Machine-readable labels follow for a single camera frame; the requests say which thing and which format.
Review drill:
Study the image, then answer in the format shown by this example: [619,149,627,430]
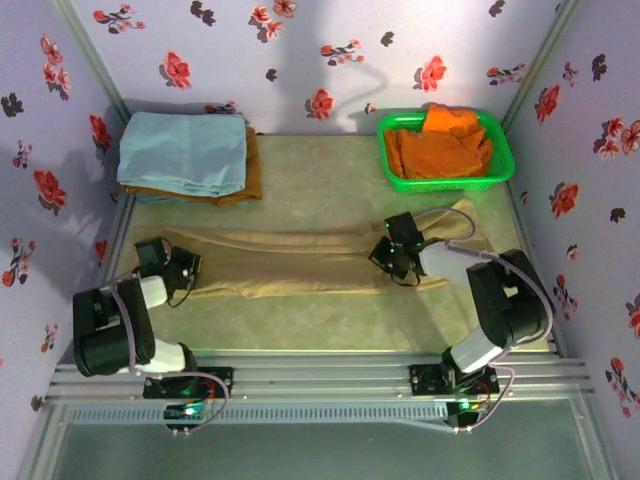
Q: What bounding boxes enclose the beige trousers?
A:
[132,197,496,300]

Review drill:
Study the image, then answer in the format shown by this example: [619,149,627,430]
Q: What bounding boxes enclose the orange trousers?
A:
[383,103,495,180]

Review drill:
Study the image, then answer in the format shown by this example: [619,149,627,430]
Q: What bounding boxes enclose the light teal folded trousers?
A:
[117,110,250,198]

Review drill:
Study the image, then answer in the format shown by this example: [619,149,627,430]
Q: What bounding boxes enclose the brown folded trousers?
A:
[122,125,265,208]

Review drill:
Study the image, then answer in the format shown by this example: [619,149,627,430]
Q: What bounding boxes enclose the green plastic basket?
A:
[375,108,516,194]

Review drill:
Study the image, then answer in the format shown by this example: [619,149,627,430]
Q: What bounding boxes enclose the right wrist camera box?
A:
[383,212,425,246]

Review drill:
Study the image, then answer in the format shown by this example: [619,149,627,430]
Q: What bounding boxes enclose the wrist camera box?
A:
[134,237,171,274]
[383,212,425,246]

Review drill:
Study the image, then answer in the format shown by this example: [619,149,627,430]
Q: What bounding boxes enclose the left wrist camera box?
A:
[134,237,171,274]

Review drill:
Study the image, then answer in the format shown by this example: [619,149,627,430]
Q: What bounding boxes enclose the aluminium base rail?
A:
[47,349,596,401]

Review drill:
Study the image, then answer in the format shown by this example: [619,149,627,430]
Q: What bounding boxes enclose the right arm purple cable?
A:
[414,207,556,434]

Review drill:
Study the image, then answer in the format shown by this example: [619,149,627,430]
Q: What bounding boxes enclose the grey slotted cable duct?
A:
[67,403,449,426]

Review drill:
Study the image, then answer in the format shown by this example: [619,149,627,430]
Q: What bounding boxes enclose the aluminium corner post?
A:
[49,0,132,134]
[501,0,584,132]

